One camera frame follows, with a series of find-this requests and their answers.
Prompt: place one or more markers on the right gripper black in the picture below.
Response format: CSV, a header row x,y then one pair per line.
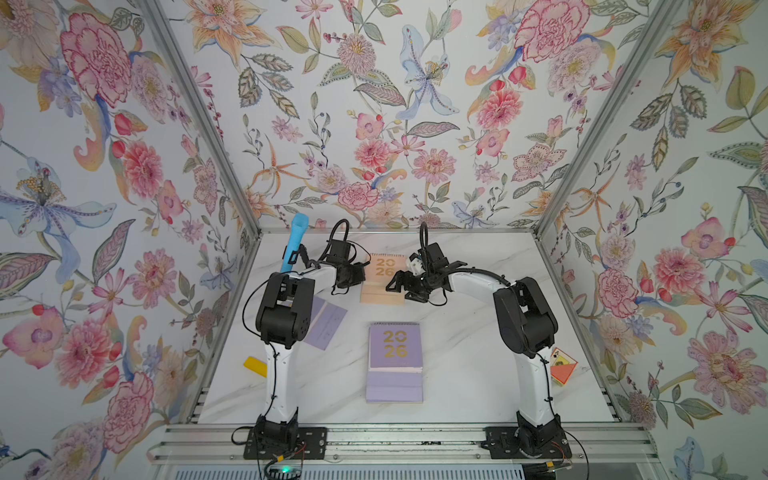
x,y
401,276

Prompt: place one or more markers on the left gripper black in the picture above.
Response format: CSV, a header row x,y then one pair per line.
x,y
359,275

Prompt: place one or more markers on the peach calendar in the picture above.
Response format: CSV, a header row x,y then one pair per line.
x,y
379,272

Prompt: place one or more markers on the purple calendar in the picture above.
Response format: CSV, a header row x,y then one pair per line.
x,y
395,363
325,321

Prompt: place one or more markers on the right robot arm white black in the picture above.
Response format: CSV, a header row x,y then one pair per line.
x,y
527,327

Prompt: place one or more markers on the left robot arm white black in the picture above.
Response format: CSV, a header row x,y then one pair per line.
x,y
282,322

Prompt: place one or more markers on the black microphone stand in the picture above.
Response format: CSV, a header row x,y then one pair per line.
x,y
299,255

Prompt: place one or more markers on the blue microphone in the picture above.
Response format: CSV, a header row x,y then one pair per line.
x,y
298,228

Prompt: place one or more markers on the yellow block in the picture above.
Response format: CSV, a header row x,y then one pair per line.
x,y
256,366

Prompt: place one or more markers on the orange diamond card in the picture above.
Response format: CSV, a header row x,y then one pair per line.
x,y
562,366

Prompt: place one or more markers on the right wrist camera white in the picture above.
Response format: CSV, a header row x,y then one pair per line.
x,y
415,265

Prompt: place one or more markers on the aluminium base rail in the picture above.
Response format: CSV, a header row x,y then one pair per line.
x,y
454,443

